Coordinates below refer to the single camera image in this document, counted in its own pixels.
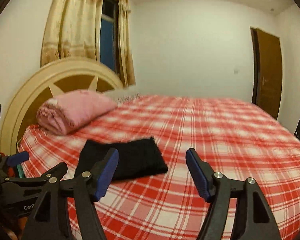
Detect cream round headboard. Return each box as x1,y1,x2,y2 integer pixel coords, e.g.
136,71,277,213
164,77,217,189
0,57,123,155

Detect pink folded blanket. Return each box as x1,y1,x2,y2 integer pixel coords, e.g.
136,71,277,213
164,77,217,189
36,89,117,135

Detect striped pillow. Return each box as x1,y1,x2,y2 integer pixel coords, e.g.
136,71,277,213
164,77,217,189
103,86,141,103

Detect clothes pile beside bed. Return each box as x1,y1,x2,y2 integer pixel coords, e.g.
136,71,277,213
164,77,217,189
0,152,25,178

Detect red plaid bed sheet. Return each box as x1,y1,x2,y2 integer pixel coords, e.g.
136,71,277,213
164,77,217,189
18,94,300,240

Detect beige right curtain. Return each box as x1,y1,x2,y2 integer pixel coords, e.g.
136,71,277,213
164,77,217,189
117,0,135,87

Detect window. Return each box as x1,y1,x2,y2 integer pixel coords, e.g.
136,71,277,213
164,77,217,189
100,0,120,75

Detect brown wooden door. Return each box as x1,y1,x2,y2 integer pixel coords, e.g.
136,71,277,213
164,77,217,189
250,28,283,119

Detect black pants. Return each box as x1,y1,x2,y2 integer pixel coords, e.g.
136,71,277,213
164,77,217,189
74,137,168,181

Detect beige left curtain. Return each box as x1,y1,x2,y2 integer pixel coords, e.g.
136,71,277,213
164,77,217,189
40,0,103,66

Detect beige curtain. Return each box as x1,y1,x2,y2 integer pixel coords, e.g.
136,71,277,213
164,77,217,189
40,0,103,66
117,0,135,87

